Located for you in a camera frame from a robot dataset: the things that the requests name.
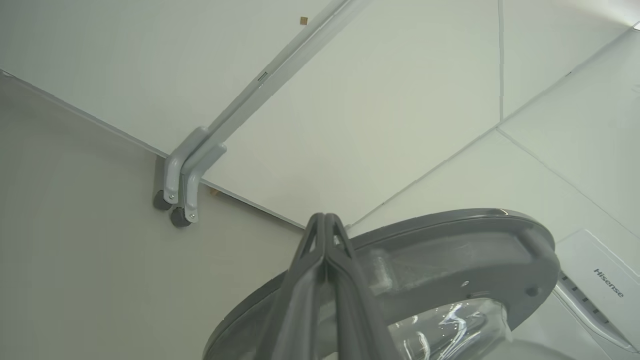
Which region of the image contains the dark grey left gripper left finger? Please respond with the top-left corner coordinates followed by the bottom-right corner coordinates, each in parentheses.
top-left (270, 212), bottom-right (328, 360)

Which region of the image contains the dark round glass washer door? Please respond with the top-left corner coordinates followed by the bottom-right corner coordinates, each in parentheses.
top-left (202, 207), bottom-right (561, 360)

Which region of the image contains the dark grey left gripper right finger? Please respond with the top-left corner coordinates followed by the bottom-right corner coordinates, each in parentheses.
top-left (325, 213), bottom-right (396, 360)

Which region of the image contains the white front-load washing machine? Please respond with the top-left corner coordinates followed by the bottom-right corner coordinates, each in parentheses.
top-left (550, 227), bottom-right (640, 360)

